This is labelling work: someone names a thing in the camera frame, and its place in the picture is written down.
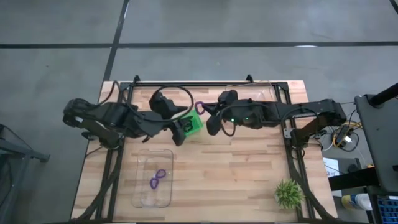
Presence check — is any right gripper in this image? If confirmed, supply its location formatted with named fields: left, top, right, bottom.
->
left=201, top=89, right=275, bottom=136

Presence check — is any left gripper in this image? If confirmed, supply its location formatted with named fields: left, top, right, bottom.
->
left=136, top=91, right=190, bottom=147

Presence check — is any green plastic basket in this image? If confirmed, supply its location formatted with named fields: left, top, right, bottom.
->
left=179, top=108, right=205, bottom=137

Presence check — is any clear plastic bin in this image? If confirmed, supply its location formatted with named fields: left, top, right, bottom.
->
left=225, top=80, right=276, bottom=103
left=130, top=148, right=175, bottom=208

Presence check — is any green plant in white pot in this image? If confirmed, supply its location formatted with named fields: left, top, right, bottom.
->
left=273, top=179, right=305, bottom=210

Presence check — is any white paper sheet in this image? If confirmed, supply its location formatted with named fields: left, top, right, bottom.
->
left=322, top=157, right=340, bottom=179

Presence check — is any black power strip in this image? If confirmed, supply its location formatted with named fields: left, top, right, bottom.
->
left=337, top=124, right=354, bottom=147

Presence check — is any black metal stand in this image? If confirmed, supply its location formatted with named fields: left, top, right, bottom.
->
left=0, top=123, right=51, bottom=224

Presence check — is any white and yellow bottle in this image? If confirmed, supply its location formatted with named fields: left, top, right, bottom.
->
left=341, top=192, right=373, bottom=212

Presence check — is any laptop with blue keyboard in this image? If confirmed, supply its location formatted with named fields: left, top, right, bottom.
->
left=376, top=195, right=398, bottom=224

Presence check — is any black aluminium table frame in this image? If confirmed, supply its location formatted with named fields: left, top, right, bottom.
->
left=70, top=74, right=338, bottom=224

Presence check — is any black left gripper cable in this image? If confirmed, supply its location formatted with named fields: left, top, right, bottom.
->
left=153, top=84, right=195, bottom=123

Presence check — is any white cable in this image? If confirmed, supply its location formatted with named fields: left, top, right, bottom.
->
left=317, top=130, right=335, bottom=152

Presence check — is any yellow cable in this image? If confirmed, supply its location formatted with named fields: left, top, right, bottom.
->
left=332, top=121, right=363, bottom=149

